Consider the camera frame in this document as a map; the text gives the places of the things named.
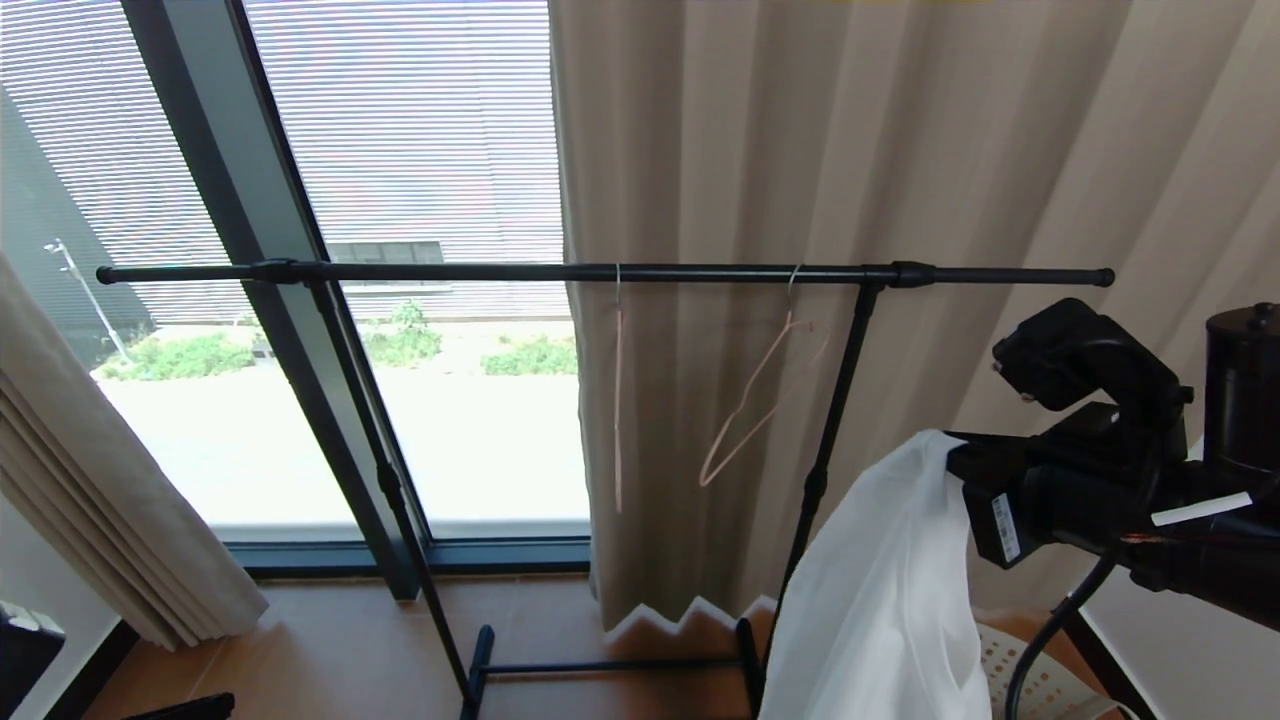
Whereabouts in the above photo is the black cable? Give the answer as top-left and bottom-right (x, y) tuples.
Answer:
(1003, 545), (1123, 720)

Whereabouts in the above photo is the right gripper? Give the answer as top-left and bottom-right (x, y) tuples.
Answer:
(945, 430), (1280, 633)

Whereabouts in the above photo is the pink clothes hanger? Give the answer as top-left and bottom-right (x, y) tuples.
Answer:
(612, 265), (626, 516)
(698, 265), (833, 489)

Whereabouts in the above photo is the beige curtain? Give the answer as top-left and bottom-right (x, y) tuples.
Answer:
(548, 0), (1280, 633)
(0, 250), (269, 651)

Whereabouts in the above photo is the white printed t-shirt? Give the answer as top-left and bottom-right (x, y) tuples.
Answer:
(757, 430), (996, 720)

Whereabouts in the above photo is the white laundry basket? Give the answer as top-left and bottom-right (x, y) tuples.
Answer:
(975, 622), (1141, 720)

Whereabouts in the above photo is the window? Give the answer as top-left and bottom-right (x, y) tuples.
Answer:
(0, 0), (591, 601)

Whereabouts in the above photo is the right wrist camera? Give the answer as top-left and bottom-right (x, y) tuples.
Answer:
(992, 298), (1196, 466)

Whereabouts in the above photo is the black clothes rack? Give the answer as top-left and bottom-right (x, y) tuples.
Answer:
(96, 260), (1116, 720)

